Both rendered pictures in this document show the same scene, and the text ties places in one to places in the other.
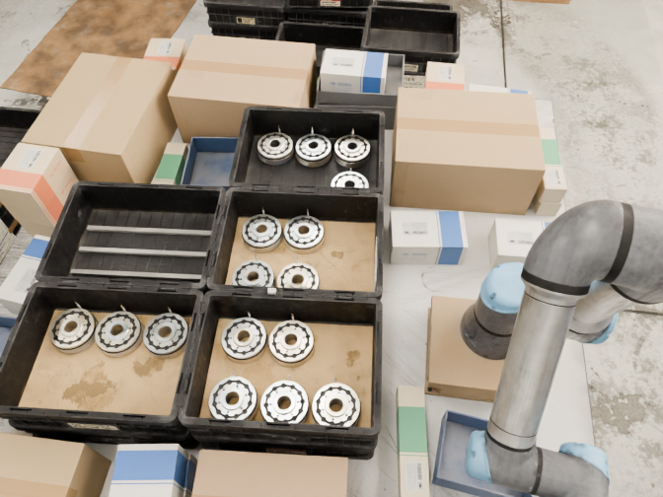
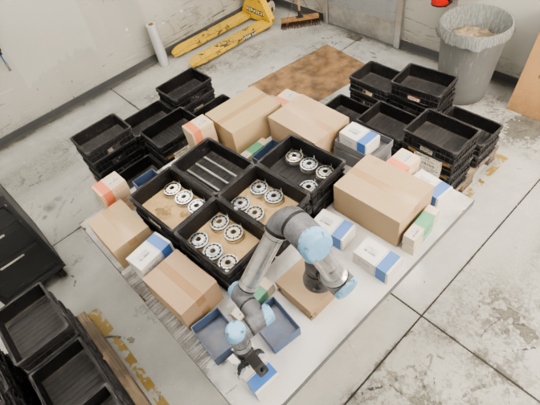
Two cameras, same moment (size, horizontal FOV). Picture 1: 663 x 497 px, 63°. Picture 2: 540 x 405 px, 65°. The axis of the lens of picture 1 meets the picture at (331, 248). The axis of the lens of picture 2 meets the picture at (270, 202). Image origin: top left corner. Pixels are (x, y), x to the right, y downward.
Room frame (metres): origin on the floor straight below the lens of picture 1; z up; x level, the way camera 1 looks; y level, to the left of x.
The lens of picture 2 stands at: (-0.26, -1.02, 2.55)
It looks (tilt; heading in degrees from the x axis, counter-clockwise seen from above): 49 degrees down; 47
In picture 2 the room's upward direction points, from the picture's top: 11 degrees counter-clockwise
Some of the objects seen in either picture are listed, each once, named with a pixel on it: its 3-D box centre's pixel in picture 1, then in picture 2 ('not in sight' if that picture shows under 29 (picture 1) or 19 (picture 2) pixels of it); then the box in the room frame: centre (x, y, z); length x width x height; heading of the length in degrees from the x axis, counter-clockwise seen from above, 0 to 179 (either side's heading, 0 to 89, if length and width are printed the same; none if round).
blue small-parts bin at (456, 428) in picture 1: (483, 458); (274, 324); (0.27, -0.33, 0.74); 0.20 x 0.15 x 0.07; 74
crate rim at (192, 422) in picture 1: (286, 358); (221, 234); (0.44, 0.10, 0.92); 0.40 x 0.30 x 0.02; 85
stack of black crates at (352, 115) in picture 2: not in sight; (347, 122); (2.15, 0.43, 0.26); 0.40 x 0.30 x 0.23; 81
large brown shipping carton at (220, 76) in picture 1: (248, 94); (308, 129); (1.40, 0.26, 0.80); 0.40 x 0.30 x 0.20; 81
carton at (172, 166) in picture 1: (169, 177); (252, 153); (1.11, 0.49, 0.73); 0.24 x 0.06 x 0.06; 173
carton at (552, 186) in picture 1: (546, 164); (421, 226); (1.08, -0.64, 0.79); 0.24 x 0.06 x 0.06; 176
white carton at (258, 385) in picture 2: not in sight; (254, 370); (0.06, -0.39, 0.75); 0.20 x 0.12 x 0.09; 78
